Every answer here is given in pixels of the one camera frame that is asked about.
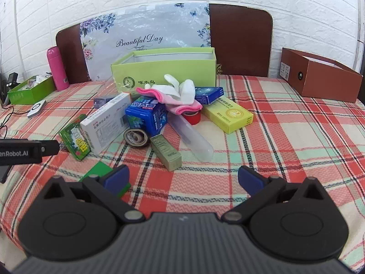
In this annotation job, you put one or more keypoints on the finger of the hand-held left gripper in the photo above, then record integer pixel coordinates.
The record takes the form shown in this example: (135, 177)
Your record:
(50, 147)

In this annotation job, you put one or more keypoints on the yellow medicine box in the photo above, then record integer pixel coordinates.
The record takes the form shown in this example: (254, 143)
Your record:
(228, 114)

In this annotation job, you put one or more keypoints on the brown cardboard box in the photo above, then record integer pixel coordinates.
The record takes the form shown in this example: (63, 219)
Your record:
(325, 82)

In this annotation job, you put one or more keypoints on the black device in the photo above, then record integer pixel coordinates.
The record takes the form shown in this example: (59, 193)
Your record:
(10, 87)

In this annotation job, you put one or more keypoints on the olive gold small box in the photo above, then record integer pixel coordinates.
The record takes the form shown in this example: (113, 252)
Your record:
(166, 152)

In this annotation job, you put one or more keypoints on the brown wooden headboard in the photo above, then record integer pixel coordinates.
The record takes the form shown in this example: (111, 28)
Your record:
(242, 40)

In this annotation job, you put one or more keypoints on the light green cardboard box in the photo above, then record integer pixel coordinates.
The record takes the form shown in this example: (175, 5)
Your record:
(171, 72)

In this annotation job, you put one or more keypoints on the red tape roll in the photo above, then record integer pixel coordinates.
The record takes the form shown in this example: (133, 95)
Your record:
(191, 118)

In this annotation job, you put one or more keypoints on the pink bottle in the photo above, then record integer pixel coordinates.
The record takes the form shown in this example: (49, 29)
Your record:
(58, 68)

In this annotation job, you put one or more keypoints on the blue mask box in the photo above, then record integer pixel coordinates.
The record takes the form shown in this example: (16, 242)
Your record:
(208, 94)

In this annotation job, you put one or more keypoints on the blue gum container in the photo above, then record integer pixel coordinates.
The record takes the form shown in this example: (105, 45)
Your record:
(147, 117)

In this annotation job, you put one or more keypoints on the white medicine box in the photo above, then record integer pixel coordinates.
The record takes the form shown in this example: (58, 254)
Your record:
(104, 122)

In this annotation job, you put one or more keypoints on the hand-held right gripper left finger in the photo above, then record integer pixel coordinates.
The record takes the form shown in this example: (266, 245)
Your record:
(117, 177)

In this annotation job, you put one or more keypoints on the green patterned packet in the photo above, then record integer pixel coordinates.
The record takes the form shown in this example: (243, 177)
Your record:
(75, 139)

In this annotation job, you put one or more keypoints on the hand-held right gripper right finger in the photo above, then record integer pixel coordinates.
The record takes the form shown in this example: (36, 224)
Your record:
(250, 178)

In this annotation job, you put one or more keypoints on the plaid cloth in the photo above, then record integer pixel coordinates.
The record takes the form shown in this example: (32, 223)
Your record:
(285, 148)

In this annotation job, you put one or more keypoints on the clear plastic tube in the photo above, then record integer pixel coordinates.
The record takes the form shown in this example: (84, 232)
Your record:
(191, 137)

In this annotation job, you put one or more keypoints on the flat green box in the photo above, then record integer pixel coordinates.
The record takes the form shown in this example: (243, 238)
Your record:
(96, 170)

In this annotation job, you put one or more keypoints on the black tape roll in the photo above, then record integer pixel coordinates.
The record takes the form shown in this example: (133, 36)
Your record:
(136, 138)

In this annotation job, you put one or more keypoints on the long dark blue box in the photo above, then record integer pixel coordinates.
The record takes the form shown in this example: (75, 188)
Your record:
(102, 101)

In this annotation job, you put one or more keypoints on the pink and white gloves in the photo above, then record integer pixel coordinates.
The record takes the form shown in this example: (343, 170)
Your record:
(182, 94)

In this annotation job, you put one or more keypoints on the floral plastic bag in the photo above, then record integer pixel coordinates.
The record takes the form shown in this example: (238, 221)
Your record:
(137, 31)

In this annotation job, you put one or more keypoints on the white oval device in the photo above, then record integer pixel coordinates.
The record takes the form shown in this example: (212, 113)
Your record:
(37, 108)

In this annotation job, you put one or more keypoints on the small green open box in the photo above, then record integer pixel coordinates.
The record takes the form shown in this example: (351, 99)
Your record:
(28, 92)

